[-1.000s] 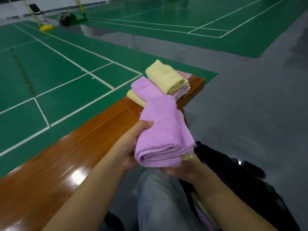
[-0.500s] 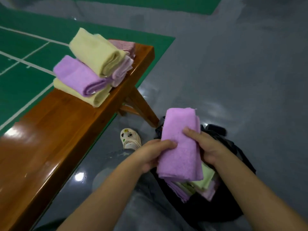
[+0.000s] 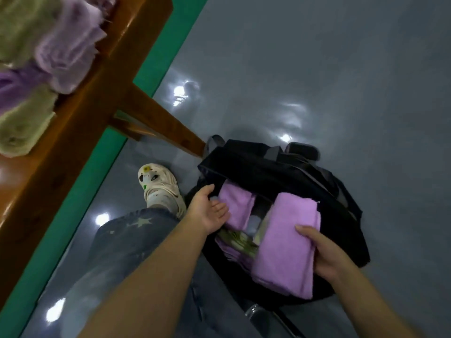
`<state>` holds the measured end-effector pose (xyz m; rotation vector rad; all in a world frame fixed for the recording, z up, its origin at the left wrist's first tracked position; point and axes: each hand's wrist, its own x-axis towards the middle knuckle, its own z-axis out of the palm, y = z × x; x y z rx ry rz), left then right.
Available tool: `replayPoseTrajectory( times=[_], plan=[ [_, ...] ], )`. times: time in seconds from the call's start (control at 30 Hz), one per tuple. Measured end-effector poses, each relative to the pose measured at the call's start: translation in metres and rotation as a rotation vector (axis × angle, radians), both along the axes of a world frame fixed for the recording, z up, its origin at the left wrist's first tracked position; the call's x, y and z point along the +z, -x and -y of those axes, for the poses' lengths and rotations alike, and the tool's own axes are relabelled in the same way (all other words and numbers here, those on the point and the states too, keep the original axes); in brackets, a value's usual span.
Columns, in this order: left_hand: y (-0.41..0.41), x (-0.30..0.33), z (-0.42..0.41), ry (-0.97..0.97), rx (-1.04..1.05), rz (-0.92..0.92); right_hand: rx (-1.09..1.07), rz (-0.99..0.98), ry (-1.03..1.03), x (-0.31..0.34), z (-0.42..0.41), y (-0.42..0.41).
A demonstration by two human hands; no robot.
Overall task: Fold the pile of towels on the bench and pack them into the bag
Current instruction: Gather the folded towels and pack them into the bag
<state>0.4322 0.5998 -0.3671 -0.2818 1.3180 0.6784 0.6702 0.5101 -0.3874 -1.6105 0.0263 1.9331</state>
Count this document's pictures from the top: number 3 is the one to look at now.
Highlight person's left hand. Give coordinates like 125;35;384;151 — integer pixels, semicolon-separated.
185;184;231;237

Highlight person's right hand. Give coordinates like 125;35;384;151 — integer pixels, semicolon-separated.
295;223;360;284

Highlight purple towel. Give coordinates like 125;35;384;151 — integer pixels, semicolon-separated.
0;63;52;117
251;192;322;300
218;181;256;233

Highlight light green striped towel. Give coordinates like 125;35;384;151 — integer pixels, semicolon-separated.
218;204;272;261

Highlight person's right forearm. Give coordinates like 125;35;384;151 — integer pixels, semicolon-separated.
331;267;424;338

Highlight person's white shoe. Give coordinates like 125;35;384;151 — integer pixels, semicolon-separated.
137;163;187;219

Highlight person's grey trousers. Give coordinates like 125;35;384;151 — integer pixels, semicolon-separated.
60;207;248;338

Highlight brown wooden bench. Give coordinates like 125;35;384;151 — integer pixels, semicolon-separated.
0;0;207;310

